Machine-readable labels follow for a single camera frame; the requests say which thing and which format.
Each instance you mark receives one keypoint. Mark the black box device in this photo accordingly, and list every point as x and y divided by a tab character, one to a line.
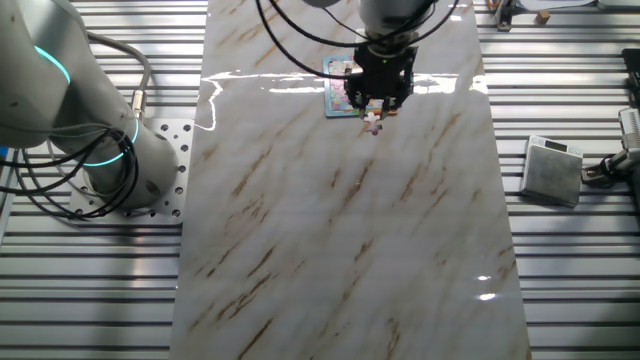
634	65

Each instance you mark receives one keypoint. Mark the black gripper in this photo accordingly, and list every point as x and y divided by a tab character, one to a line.
385	70

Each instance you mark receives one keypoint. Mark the pink brown puzzle piece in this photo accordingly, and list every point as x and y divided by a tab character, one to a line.
372	124

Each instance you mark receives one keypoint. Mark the small orange object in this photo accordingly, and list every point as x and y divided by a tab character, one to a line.
494	3

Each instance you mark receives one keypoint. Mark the grey ribbed device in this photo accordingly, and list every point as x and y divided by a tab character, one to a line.
631	125

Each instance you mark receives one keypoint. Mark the marble pattern board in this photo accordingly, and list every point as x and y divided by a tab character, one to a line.
310	240

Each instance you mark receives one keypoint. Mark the colourful butterfly puzzle board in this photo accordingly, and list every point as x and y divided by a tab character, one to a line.
335	100

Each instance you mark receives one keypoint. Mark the black upright clamp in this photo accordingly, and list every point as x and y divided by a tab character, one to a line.
505	17

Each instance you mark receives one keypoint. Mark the silver digital scale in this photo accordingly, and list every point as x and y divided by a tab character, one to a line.
550	175

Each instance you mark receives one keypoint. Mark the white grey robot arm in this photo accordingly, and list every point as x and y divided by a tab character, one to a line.
50	100

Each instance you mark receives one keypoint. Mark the small wooden block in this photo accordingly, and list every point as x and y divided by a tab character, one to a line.
542	17

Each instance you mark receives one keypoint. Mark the black metal clamp connector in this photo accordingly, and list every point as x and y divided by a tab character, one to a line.
600	172

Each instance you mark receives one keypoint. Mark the grey flat object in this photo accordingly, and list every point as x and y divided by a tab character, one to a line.
620	4

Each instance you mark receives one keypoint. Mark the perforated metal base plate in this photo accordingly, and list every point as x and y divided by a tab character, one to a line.
172	140

